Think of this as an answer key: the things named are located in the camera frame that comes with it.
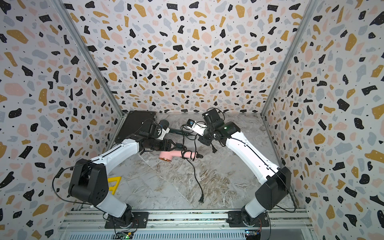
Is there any black power cord with plug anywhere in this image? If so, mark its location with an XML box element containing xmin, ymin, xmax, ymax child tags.
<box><xmin>179</xmin><ymin>122</ymin><xmax>218</xmax><ymax>205</ymax></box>

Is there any pink hair dryer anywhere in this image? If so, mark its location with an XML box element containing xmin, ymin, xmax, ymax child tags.
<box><xmin>159</xmin><ymin>150</ymin><xmax>197</xmax><ymax>162</ymax></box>

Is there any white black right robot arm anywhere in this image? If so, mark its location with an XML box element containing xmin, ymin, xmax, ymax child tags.
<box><xmin>188</xmin><ymin>108</ymin><xmax>292</xmax><ymax>227</ymax></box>

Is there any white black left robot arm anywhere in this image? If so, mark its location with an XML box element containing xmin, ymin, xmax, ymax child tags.
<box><xmin>68</xmin><ymin>121</ymin><xmax>186</xmax><ymax>229</ymax></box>

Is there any dark green hair dryer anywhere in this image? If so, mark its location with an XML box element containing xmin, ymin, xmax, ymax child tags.
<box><xmin>159</xmin><ymin>120</ymin><xmax>193</xmax><ymax>136</ymax></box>

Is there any black flat case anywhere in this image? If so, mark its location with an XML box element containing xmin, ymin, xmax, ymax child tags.
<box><xmin>115</xmin><ymin>111</ymin><xmax>156</xmax><ymax>144</ymax></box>

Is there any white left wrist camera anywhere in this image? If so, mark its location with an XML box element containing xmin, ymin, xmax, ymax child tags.
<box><xmin>157</xmin><ymin>126</ymin><xmax>170</xmax><ymax>140</ymax></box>

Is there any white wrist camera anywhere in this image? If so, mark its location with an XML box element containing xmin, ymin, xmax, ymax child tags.
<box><xmin>157</xmin><ymin>126</ymin><xmax>170</xmax><ymax>140</ymax></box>
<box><xmin>186</xmin><ymin>119</ymin><xmax>207</xmax><ymax>136</ymax></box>

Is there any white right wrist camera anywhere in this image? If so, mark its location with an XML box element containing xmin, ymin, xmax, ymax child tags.
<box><xmin>186</xmin><ymin>119</ymin><xmax>207</xmax><ymax>136</ymax></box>

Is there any yellow plastic triangle frame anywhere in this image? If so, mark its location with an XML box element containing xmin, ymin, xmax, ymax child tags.
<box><xmin>108</xmin><ymin>177</ymin><xmax>122</xmax><ymax>195</ymax></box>

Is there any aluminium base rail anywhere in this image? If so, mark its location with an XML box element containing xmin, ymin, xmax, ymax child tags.
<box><xmin>57</xmin><ymin>208</ymin><xmax>317</xmax><ymax>240</ymax></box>

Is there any aluminium corner post right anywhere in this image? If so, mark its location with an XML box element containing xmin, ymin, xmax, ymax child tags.
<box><xmin>261</xmin><ymin>0</ymin><xmax>319</xmax><ymax>117</ymax></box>

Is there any aluminium corner post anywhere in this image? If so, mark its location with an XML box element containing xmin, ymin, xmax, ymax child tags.
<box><xmin>52</xmin><ymin>0</ymin><xmax>124</xmax><ymax>118</ymax></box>
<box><xmin>261</xmin><ymin>0</ymin><xmax>319</xmax><ymax>117</ymax></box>

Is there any aluminium corner post left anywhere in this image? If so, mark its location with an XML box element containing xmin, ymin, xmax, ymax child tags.
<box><xmin>52</xmin><ymin>0</ymin><xmax>124</xmax><ymax>118</ymax></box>

